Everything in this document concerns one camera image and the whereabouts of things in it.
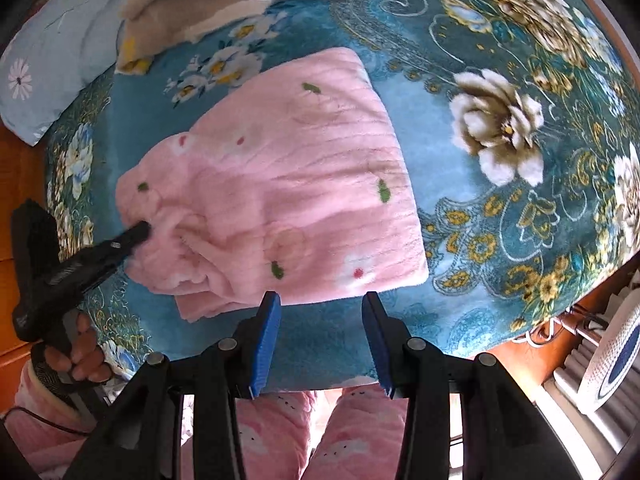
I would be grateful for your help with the pink fleece floral garment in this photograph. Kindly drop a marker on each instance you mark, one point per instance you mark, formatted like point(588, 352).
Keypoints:
point(294, 183)

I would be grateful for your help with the white round fan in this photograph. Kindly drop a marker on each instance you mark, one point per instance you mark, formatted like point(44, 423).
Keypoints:
point(612, 360)

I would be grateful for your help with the beige fleece garment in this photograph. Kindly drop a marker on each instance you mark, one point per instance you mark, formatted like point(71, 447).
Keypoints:
point(154, 26)

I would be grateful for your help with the pink pajama legs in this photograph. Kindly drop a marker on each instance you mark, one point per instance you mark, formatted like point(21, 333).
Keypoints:
point(303, 435)

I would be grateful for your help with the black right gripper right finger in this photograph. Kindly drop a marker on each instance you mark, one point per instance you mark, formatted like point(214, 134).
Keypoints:
point(503, 435)

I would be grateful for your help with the person left hand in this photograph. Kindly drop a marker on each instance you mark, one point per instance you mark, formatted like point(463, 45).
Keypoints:
point(86, 359)

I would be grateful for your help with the light blue floral pillow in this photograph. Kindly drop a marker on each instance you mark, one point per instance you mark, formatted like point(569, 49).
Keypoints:
point(59, 51)

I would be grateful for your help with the pink pajama sleeve forearm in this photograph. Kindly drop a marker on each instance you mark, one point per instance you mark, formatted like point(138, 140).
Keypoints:
point(46, 430)

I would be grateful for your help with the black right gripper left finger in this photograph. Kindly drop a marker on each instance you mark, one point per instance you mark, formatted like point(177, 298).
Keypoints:
point(139, 435)

